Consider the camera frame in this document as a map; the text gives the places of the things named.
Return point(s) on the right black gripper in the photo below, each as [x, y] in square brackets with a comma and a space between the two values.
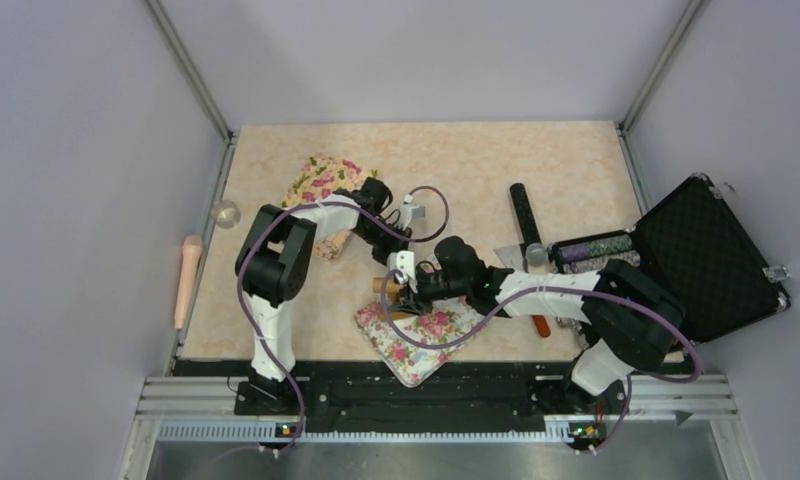
[414, 302]

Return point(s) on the wooden double-ended rolling pin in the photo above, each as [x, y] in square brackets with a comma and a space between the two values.
[390, 286]

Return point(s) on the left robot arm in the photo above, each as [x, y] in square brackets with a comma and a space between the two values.
[273, 264]

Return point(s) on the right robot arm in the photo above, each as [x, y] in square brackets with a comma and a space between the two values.
[635, 319]

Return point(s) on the black ridged rolling stick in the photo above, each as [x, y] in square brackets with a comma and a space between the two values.
[524, 214]

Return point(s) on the grey round knob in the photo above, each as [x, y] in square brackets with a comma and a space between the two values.
[535, 254]

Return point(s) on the yellow floral cloth pad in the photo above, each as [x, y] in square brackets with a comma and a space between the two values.
[321, 176]

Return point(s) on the open black poker chip case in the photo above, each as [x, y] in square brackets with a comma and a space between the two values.
[693, 245]

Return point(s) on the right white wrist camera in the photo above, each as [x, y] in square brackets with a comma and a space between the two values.
[403, 265]

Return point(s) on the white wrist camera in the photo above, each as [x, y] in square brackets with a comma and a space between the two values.
[403, 265]
[409, 211]

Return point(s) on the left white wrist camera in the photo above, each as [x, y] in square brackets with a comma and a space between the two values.
[409, 211]

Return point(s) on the metal scraper with red handle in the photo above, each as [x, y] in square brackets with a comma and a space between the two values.
[511, 257]

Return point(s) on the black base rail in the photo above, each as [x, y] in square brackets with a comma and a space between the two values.
[362, 402]

